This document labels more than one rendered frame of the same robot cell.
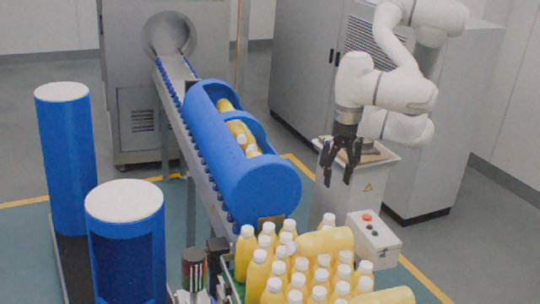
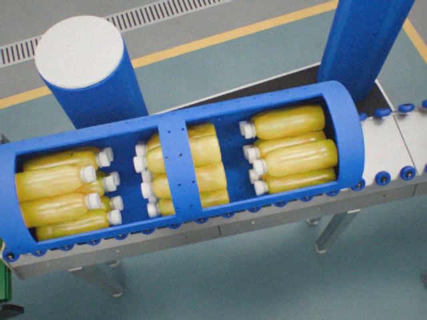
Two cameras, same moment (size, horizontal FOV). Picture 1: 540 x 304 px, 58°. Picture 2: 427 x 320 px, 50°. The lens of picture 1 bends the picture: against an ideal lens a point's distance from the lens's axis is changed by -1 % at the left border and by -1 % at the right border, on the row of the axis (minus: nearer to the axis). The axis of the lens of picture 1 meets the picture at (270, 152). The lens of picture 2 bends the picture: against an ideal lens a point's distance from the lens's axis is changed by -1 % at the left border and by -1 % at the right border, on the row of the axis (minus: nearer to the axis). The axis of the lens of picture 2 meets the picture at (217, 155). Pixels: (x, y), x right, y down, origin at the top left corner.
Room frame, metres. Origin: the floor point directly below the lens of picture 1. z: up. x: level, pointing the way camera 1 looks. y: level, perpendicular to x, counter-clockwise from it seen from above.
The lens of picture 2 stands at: (2.11, -0.28, 2.17)
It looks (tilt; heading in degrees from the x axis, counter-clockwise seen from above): 65 degrees down; 104
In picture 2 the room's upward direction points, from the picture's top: 4 degrees counter-clockwise
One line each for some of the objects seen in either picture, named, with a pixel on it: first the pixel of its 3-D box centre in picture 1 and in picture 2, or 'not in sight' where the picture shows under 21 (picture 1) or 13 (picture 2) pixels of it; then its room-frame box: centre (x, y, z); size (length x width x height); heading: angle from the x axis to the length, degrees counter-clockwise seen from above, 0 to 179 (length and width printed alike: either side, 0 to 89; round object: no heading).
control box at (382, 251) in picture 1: (371, 238); not in sight; (1.36, -0.37, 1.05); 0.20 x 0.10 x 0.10; 22
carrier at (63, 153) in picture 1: (70, 162); (365, 25); (2.46, 1.16, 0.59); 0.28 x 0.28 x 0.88
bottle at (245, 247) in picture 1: (245, 255); not in sight; (1.28, 0.05, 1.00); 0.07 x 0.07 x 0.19
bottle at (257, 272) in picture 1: (257, 281); not in sight; (1.16, 0.00, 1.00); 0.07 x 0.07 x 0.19
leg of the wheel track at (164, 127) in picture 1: (164, 144); not in sight; (3.30, 0.80, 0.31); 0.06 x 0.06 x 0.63; 22
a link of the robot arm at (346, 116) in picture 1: (348, 111); not in sight; (1.39, -0.23, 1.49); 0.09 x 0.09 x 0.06
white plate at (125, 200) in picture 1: (124, 199); (79, 51); (1.49, 0.52, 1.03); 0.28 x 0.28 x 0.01
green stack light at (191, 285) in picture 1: (193, 277); not in sight; (0.95, 0.16, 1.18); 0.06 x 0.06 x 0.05
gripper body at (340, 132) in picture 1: (344, 133); not in sight; (1.39, -0.23, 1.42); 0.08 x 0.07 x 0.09; 112
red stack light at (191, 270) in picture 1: (193, 263); not in sight; (0.95, 0.16, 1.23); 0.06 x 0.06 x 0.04
